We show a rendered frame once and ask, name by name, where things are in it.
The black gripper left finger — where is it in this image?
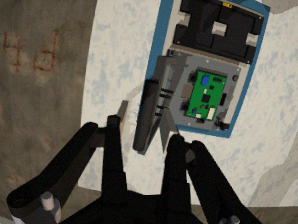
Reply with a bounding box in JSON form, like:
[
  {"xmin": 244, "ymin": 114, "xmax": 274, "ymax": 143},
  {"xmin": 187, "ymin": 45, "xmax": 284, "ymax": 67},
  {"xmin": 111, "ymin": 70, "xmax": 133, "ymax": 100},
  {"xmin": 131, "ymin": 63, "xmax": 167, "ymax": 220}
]
[{"xmin": 7, "ymin": 100, "xmax": 133, "ymax": 224}]

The green circuit board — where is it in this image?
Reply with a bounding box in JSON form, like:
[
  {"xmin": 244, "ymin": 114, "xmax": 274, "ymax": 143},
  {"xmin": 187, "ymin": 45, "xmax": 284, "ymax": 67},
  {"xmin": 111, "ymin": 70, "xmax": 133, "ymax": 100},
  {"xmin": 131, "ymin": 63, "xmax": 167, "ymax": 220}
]
[{"xmin": 186, "ymin": 71, "xmax": 226, "ymax": 120}]

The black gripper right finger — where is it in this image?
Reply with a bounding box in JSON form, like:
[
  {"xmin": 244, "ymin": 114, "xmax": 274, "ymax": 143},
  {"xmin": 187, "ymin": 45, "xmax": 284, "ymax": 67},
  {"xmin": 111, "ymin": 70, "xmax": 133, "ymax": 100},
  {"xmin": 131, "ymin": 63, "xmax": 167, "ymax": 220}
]
[{"xmin": 159, "ymin": 108, "xmax": 262, "ymax": 224}]

